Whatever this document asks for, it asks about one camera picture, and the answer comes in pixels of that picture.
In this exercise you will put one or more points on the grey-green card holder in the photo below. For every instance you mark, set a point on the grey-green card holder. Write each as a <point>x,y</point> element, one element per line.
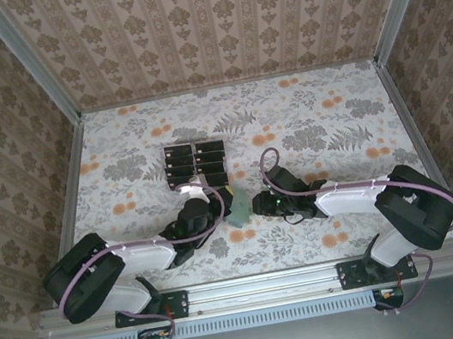
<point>240,210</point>

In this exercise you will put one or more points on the clear acrylic card stand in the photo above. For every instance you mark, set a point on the clear acrylic card stand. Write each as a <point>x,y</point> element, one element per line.
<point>195,164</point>

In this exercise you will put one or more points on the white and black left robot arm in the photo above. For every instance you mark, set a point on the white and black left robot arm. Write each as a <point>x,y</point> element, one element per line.
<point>145,258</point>

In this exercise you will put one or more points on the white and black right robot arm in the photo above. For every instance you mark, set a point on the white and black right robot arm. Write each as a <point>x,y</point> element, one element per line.
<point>345,202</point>

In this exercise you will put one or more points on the aluminium mounting rail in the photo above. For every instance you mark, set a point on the aluminium mounting rail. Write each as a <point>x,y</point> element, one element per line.
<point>263,287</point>

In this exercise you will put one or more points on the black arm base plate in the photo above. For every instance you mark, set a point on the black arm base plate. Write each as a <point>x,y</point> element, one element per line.
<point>349,277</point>
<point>180,304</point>

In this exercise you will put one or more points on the aluminium side rail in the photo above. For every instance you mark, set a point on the aluminium side rail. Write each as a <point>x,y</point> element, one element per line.
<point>72,173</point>
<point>409,125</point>

